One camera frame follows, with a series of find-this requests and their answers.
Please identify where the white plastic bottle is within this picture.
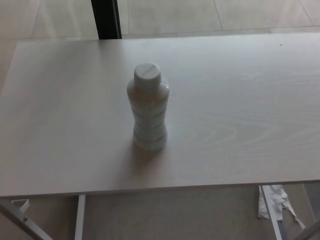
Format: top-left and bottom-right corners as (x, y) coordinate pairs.
(126, 62), (171, 152)

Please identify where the white upright table leg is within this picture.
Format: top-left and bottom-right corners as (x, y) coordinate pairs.
(73, 195), (87, 240)

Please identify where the white crumpled paper strip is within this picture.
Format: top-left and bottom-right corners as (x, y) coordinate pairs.
(257, 184), (307, 231)

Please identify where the grey slanted table brace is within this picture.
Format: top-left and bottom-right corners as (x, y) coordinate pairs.
(0, 199), (54, 240)
(298, 221), (320, 240)

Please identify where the black door frame post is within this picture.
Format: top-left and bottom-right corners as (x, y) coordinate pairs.
(90, 0), (123, 40)

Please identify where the white table frame bar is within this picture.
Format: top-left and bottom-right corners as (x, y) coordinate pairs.
(258, 185), (285, 240)

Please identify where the white metal bracket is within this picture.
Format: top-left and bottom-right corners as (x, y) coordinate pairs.
(10, 198), (31, 221)

